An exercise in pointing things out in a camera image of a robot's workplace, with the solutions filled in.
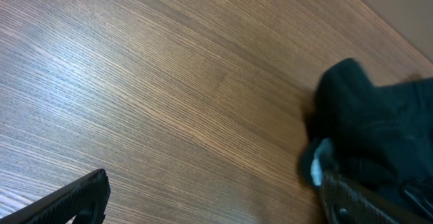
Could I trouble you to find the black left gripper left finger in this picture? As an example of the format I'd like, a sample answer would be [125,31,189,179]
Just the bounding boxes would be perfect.
[1,169,110,224]

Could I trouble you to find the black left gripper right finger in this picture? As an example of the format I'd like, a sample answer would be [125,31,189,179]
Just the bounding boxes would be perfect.
[319,172,429,224]

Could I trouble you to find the black shorts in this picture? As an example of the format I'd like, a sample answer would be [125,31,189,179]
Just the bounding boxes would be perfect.
[297,57,433,218]

